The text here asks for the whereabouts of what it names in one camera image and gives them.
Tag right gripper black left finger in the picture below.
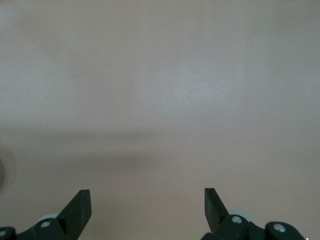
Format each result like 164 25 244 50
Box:
0 189 92 240

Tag brown table cover sheet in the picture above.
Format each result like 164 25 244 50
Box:
0 0 320 240

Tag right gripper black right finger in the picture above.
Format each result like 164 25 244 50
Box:
199 187 308 240

